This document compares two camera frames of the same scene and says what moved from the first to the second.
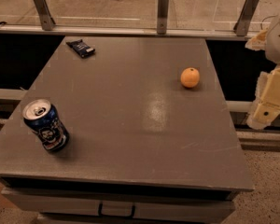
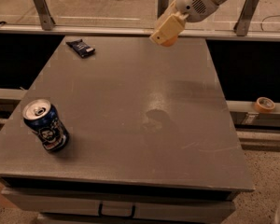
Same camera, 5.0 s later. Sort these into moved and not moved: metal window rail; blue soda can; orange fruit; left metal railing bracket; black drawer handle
Moved: orange fruit
Not moved: metal window rail; left metal railing bracket; blue soda can; black drawer handle
